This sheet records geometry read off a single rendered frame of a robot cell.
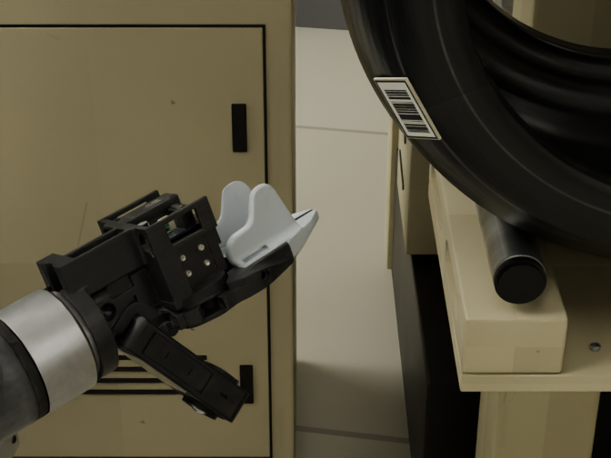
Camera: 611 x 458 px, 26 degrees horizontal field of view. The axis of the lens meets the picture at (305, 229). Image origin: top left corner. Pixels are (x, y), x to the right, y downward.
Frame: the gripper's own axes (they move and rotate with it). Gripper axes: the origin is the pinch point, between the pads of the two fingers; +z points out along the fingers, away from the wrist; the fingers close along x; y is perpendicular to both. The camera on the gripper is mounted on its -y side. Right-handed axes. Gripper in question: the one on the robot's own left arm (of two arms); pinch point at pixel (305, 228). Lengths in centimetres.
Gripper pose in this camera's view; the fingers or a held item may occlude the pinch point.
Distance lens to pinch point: 99.2
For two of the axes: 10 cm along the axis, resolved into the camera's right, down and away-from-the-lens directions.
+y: -3.2, -8.9, -3.2
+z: 7.5, -4.5, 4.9
